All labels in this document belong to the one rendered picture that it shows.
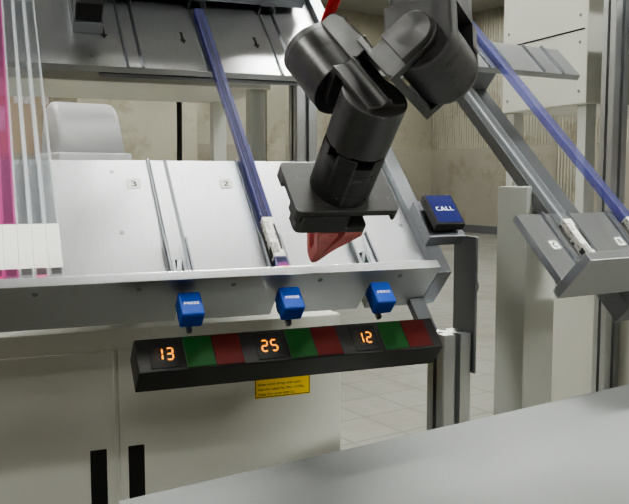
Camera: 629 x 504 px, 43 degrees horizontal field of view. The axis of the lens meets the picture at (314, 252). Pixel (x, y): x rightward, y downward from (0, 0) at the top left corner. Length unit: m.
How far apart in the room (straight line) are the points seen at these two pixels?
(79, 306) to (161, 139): 8.87
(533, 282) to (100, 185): 0.61
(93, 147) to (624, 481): 7.03
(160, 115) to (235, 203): 8.76
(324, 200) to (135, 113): 8.90
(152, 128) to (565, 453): 9.08
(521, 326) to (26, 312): 0.68
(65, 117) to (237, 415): 6.44
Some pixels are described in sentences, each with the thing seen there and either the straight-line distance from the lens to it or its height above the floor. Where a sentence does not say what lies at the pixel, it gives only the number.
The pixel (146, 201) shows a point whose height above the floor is 0.80.
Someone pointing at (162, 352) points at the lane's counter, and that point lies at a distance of 0.81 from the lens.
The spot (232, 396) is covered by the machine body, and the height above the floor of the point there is 0.51.
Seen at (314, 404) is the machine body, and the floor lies 0.48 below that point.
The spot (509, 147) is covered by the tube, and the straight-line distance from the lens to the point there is 1.06.
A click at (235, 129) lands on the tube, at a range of 1.03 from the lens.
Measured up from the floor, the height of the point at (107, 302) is 0.70.
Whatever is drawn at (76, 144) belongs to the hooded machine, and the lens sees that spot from 7.48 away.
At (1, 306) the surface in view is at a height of 0.71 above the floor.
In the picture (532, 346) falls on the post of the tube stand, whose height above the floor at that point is 0.59.
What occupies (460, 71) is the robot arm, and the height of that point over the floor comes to 0.92.
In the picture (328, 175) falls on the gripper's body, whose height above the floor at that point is 0.83.
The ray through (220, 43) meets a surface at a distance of 1.20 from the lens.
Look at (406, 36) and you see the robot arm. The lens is 0.65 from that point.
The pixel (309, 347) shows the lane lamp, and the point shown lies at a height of 0.65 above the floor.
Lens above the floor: 0.83
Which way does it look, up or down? 5 degrees down
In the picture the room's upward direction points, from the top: straight up
